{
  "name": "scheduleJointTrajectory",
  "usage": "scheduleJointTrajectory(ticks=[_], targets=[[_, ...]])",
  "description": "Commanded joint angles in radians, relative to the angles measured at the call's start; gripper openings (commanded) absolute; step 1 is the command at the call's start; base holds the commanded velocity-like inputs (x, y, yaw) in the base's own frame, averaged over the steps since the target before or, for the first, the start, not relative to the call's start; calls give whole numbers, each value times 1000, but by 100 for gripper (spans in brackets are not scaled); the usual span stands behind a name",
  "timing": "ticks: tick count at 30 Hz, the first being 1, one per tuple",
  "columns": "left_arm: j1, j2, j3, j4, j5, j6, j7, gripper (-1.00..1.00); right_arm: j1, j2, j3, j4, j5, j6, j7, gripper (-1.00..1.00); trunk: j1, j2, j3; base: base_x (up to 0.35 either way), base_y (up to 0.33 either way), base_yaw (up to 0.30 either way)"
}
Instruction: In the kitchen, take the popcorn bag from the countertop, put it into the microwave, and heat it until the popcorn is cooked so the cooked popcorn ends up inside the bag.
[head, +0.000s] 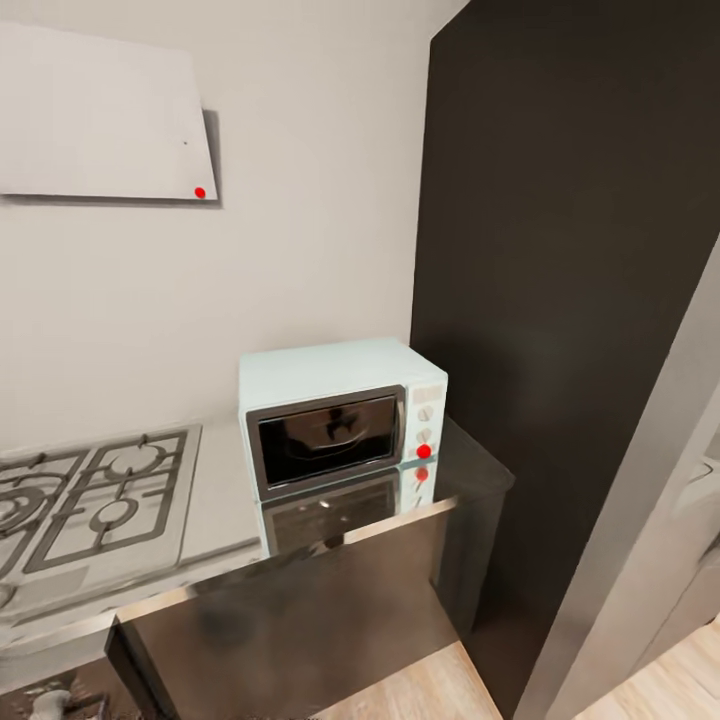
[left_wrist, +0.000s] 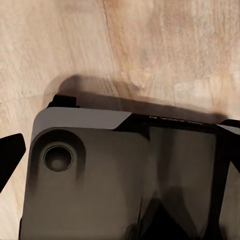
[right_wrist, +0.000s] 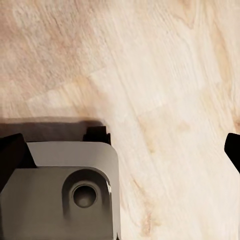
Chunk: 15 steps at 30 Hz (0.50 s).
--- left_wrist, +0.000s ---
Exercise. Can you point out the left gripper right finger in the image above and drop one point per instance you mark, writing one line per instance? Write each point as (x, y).
(232, 149)

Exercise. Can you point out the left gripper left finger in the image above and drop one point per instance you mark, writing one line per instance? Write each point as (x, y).
(12, 149)

